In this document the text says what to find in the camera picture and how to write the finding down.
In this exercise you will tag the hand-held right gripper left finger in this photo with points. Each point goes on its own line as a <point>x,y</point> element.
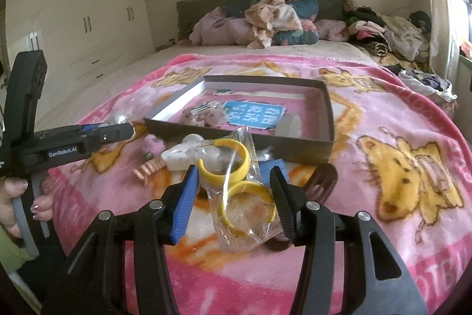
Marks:
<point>183,206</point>

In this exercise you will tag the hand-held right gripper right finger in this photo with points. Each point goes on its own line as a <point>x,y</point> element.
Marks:
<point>284,206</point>

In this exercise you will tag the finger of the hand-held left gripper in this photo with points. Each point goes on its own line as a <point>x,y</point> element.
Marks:
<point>92,128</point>
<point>114,134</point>

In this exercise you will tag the clear plastic bangle bag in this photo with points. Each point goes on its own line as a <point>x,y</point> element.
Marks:
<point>243,211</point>

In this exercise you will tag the white hair clip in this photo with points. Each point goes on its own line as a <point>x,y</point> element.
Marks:
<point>177,158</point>

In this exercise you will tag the grey cardboard box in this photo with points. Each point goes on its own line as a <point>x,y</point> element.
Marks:
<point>302,149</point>

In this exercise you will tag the person's left forearm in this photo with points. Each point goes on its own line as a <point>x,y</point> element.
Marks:
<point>11,254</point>

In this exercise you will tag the person's left hand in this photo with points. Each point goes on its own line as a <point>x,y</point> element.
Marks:
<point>13,200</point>

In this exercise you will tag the brown hair clip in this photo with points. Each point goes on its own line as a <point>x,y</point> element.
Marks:
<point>322,180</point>

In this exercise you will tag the peach hair claw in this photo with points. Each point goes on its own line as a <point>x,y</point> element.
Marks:
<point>149,167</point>

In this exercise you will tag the white built-in wardrobe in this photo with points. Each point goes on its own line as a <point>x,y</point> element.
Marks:
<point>73,23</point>

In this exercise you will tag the blue printed card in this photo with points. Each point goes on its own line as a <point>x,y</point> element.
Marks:
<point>254,114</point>

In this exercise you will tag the pink cartoon blanket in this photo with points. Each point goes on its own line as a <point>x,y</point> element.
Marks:
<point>368,108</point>

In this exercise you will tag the pink floral pillow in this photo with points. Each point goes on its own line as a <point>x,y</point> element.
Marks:
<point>221,31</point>

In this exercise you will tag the bed with cream sheet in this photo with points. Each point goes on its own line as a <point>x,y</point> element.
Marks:
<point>258,53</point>

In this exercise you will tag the pile of pillows and clothes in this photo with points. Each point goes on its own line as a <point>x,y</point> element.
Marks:
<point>206,1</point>

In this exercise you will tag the dark floral quilt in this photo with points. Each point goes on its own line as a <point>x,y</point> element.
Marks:
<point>298,36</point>

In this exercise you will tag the small pink pillow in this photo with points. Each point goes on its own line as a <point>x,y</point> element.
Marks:
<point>332,30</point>

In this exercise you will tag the white plastic bag of clothes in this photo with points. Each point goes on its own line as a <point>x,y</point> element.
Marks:
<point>427,82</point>

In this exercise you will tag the peach patterned cloth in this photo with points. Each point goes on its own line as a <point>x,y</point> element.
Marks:
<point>273,17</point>

